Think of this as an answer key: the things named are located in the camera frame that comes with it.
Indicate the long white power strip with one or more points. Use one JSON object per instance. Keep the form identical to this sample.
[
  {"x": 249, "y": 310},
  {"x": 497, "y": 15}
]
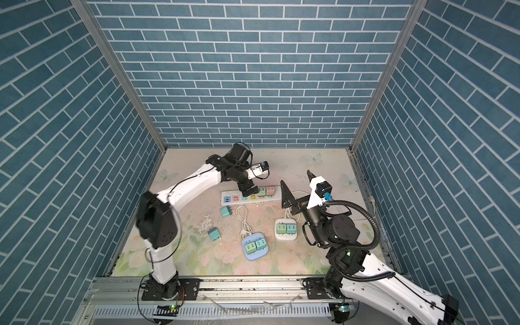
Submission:
[{"x": 235, "y": 197}]

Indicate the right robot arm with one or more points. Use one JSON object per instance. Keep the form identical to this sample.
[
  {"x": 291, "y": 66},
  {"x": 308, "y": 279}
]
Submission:
[{"x": 349, "y": 232}]

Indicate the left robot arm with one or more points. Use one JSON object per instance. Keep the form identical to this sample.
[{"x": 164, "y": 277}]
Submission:
[{"x": 158, "y": 220}]

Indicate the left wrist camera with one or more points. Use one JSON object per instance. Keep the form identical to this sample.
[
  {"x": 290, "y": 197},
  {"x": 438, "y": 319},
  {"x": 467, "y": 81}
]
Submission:
[{"x": 260, "y": 169}]

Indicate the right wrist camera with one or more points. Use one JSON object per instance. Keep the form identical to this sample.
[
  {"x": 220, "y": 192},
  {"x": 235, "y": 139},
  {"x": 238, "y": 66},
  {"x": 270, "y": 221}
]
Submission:
[{"x": 320, "y": 190}]

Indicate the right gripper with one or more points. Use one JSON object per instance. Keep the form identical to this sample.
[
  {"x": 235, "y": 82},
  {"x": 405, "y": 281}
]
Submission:
[{"x": 295, "y": 202}]

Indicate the green USB charger plug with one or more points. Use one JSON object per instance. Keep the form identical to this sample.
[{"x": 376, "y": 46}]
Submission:
[
  {"x": 260, "y": 244},
  {"x": 281, "y": 228},
  {"x": 262, "y": 192}
]

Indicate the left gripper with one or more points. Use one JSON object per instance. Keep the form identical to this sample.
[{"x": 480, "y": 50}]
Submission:
[{"x": 244, "y": 188}]

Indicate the white square power socket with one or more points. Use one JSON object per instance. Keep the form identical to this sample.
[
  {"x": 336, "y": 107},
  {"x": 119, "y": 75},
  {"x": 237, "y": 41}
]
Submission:
[{"x": 284, "y": 237}]

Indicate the blue square power socket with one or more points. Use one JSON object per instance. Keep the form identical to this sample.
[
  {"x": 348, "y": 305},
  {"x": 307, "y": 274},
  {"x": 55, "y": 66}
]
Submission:
[{"x": 258, "y": 254}]

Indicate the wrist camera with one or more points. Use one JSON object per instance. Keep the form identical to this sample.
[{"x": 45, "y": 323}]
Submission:
[
  {"x": 260, "y": 169},
  {"x": 320, "y": 190}
]

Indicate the pink USB charger plug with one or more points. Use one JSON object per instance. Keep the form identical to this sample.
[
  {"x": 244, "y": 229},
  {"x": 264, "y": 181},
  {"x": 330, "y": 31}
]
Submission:
[{"x": 270, "y": 191}]

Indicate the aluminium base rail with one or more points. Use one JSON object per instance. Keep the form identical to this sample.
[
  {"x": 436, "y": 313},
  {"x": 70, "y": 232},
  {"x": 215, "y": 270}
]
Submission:
[{"x": 206, "y": 299}]

